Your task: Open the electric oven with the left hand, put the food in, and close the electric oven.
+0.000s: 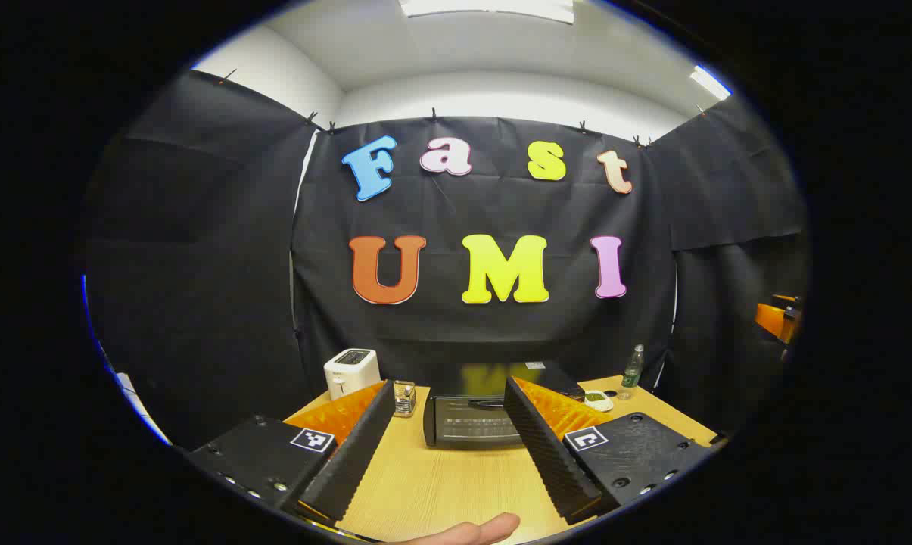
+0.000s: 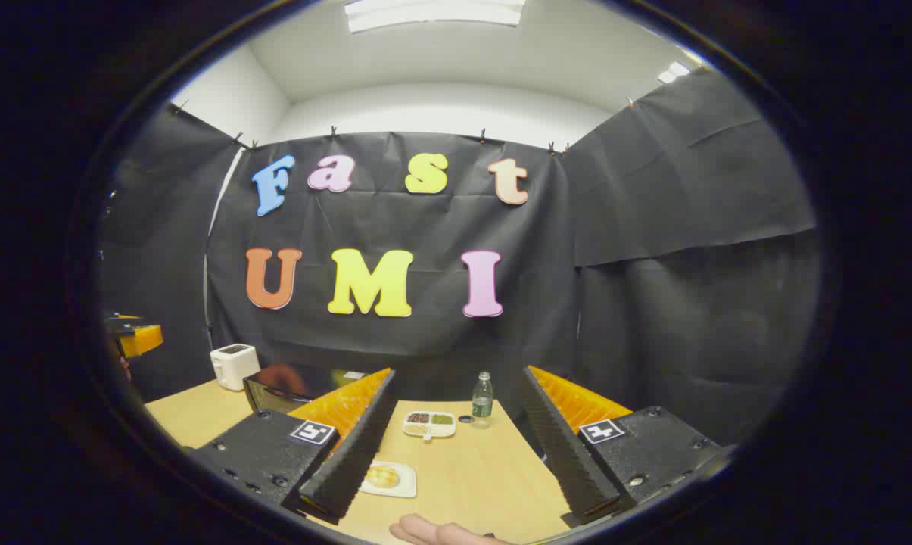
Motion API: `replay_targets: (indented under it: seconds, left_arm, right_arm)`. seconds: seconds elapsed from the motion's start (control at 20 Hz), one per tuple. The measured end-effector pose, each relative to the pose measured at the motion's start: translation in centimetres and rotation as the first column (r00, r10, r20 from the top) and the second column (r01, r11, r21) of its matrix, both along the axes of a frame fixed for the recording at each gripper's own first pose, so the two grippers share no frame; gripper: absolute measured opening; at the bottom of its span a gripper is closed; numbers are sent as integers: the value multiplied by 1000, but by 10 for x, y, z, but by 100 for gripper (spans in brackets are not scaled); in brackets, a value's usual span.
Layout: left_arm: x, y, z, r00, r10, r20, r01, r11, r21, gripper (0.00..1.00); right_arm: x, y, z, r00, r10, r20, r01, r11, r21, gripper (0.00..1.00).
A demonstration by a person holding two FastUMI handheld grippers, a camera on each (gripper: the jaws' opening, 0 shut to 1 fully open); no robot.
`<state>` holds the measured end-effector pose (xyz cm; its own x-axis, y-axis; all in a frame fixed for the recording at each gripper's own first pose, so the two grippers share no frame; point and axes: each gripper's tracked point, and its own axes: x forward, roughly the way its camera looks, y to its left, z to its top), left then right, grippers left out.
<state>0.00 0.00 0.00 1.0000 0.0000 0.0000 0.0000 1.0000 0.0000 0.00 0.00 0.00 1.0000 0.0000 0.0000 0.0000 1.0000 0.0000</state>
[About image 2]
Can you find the black electric oven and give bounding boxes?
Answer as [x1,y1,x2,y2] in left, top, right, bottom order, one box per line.
[242,362,384,415]

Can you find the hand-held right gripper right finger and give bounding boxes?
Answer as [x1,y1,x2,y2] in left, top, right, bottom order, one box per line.
[520,366,733,528]

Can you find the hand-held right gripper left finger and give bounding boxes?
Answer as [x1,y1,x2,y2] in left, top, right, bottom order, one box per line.
[187,369,397,525]

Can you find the black backdrop cloth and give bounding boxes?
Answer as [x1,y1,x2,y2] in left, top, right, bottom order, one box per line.
[96,68,820,447]

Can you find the white square plate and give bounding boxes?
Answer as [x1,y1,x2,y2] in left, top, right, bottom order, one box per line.
[359,460,418,499]

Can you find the clear plastic water bottle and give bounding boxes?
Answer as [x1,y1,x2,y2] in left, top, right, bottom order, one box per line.
[471,371,494,430]

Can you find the long ceiling light panel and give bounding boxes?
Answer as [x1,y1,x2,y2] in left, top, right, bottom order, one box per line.
[344,0,526,33]

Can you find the white toaster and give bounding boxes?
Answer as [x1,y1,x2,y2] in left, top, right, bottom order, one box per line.
[210,344,260,392]

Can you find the white divided dish with spices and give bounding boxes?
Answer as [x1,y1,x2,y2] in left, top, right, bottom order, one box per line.
[403,411,457,441]

